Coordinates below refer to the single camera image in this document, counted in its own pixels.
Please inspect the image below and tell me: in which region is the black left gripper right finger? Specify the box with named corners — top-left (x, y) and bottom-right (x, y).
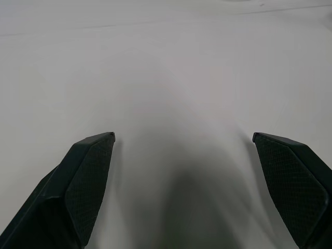
top-left (252, 132), bottom-right (332, 249)

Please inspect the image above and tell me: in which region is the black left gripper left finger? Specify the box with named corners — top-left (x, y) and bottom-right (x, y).
top-left (0, 131), bottom-right (116, 249)

